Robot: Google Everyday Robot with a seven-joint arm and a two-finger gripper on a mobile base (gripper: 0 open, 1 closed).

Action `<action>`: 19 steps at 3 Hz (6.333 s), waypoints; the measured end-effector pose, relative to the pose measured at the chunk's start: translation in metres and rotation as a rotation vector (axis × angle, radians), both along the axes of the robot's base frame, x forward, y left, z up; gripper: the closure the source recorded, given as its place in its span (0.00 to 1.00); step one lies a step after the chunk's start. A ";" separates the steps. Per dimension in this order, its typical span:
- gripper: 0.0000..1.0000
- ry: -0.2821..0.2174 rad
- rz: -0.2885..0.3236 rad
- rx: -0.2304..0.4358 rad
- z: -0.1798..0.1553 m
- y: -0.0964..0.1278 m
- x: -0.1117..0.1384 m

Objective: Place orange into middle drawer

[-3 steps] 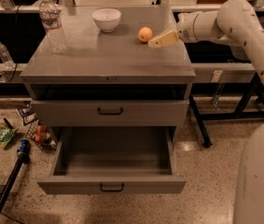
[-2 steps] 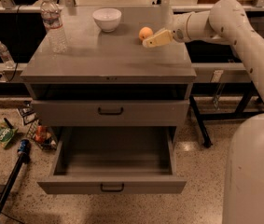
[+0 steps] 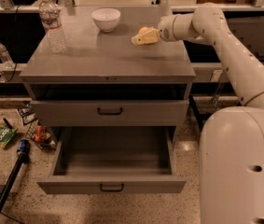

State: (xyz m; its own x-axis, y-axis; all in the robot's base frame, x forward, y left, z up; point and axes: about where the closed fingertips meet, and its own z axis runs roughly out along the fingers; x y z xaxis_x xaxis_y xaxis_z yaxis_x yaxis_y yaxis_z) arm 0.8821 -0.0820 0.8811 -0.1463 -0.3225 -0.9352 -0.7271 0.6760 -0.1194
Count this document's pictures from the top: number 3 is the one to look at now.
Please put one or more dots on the open grey lower drawer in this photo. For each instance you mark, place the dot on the open grey lower drawer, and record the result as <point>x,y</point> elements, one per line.
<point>113,160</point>

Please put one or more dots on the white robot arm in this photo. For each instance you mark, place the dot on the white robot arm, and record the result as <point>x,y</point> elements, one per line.
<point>232,139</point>

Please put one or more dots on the black pole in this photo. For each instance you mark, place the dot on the black pole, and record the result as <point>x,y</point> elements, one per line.
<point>12,177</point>

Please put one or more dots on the small clear water bottle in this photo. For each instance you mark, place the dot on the small clear water bottle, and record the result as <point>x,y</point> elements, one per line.
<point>5,57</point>

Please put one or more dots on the wire basket with items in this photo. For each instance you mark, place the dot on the wire basket with items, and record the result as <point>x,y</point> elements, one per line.
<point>40,136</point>

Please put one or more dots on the black snack packet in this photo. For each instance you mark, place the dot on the black snack packet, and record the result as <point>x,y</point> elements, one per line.
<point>26,113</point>

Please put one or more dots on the grey tray table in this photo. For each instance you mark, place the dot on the grey tray table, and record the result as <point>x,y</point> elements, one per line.
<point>250,31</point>

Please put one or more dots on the grey metal drawer cabinet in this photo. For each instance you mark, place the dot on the grey metal drawer cabinet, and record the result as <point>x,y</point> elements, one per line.
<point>100,66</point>

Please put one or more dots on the green snack bag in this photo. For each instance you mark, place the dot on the green snack bag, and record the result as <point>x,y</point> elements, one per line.
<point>6,134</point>

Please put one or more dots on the closed grey upper drawer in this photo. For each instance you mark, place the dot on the closed grey upper drawer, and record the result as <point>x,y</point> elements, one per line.
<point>110,113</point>

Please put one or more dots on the white ceramic bowl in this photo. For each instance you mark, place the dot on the white ceramic bowl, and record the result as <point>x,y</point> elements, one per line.
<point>106,19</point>

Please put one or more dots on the black stand frame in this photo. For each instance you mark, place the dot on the black stand frame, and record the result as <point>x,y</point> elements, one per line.
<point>203,108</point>

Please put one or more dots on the blue soda can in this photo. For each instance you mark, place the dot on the blue soda can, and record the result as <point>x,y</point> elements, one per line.
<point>23,148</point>

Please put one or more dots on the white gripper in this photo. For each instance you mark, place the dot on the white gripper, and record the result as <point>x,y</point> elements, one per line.
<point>165,29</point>

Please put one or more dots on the large clear water bottle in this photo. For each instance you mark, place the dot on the large clear water bottle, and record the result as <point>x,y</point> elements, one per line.
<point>51,21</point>

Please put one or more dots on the orange fruit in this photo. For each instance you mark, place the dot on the orange fruit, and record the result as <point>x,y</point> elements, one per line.
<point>142,30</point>

